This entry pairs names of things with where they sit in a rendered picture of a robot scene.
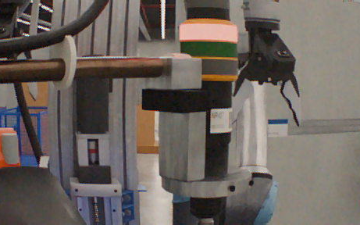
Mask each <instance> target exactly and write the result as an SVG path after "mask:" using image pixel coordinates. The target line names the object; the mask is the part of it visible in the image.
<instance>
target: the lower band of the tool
mask: <svg viewBox="0 0 360 225"><path fill-rule="evenodd" d="M195 23H210V24H219V25H231V26H235V25H234V24H233V23H231V22H230V21H226V20H214V19H200V20H186V21H184V22H183V23H182V24H181V25H184V24H195ZM235 27H236V26H235ZM180 41H227V40H216V39H194V40H193V39H182V40H180ZM229 42H230V43H237V42H236V41H229ZM191 58H199V59H228V60H237V59H233V58H227V57H191ZM236 79H237V75H201V80H213V81H230V80H236Z"/></svg>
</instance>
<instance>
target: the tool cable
mask: <svg viewBox="0 0 360 225"><path fill-rule="evenodd" d="M108 2H109V0H94V1H93V2H92V4H91V5H90V7H89V8H88V9H87V10H86V12H85V13H84V14H83V15H82V16H80V17H79V18H77V19H76V20H74V21H73V22H71V23H69V24H67V25H65V26H62V27H58V28H56V29H55V30H50V31H45V32H44V33H39V34H35V35H27V36H26V37H13V38H11V39H4V40H0V56H2V55H11V54H16V53H21V52H30V51H32V50H36V49H40V48H44V47H48V46H51V45H54V46H53V49H52V53H51V58H53V59H57V58H62V59H63V60H64V61H65V64H66V74H65V76H64V78H63V79H62V80H61V81H53V85H54V86H55V89H59V90H65V89H67V88H68V87H69V86H70V85H71V84H72V81H73V78H74V75H75V71H76V62H77V61H76V56H77V52H76V49H75V47H76V45H75V44H74V42H73V41H74V40H73V38H72V37H74V36H76V35H77V34H79V33H80V32H82V31H83V30H84V29H86V28H87V27H89V26H90V25H91V24H92V23H93V22H94V21H95V20H96V19H97V18H98V16H99V15H100V14H101V12H102V11H103V9H104V8H105V7H106V5H107V3H108Z"/></svg>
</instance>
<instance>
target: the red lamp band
mask: <svg viewBox="0 0 360 225"><path fill-rule="evenodd" d="M182 39H193V40H194V39H216V40H227V41H237V27H235V26H231V25H219V24H210V23H195V24H184V25H181V26H180V40H182Z"/></svg>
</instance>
